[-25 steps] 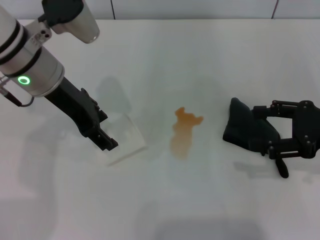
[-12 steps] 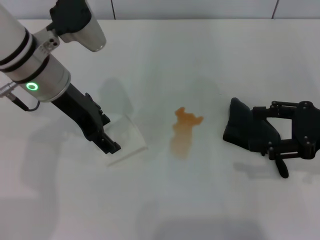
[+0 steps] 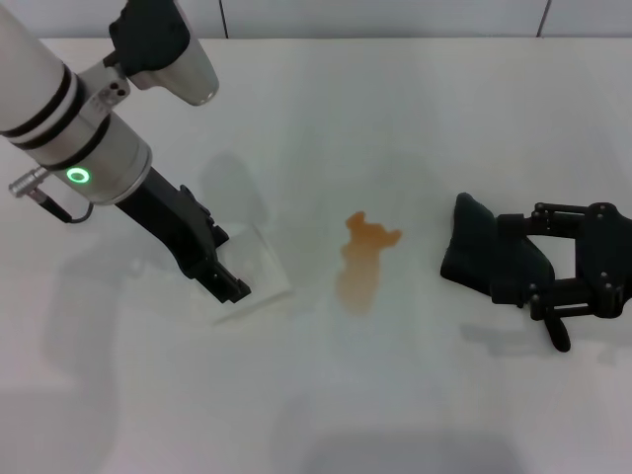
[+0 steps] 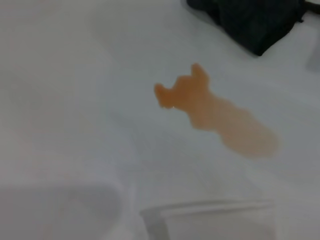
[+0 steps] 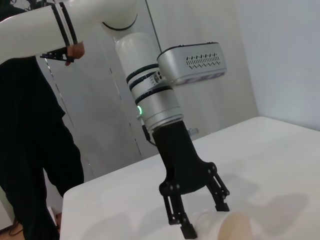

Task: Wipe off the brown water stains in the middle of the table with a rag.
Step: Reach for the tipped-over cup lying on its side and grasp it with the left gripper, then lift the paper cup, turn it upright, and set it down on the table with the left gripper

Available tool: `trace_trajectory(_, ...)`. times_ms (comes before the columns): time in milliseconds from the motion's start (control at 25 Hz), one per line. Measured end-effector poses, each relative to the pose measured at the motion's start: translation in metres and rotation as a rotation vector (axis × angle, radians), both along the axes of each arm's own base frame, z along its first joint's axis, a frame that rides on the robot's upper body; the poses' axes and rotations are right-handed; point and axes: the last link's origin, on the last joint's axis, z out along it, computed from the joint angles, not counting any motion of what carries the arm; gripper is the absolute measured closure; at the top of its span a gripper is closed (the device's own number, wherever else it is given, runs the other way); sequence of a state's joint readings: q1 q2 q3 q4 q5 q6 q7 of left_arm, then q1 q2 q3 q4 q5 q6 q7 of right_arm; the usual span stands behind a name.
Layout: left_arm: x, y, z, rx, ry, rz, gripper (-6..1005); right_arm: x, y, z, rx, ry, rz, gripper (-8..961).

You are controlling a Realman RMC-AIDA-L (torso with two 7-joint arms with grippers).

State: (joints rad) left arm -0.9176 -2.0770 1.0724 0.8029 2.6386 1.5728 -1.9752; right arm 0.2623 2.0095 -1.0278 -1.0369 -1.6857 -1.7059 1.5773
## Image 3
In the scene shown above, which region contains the dark blue rag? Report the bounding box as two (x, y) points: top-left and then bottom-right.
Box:
(438, 192), (573, 353)

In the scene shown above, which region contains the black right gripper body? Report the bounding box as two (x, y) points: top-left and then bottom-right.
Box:
(575, 200), (632, 317)

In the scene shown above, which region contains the brown water stain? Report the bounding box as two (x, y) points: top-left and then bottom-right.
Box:
(336, 210), (404, 316)

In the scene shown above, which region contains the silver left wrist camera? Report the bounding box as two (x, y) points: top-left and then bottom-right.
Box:
(78, 0), (220, 118)

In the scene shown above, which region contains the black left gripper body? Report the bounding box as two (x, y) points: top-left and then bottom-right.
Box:
(116, 167), (222, 278)

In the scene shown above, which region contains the translucent white plastic cup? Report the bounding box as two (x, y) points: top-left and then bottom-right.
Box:
(181, 222), (293, 328)

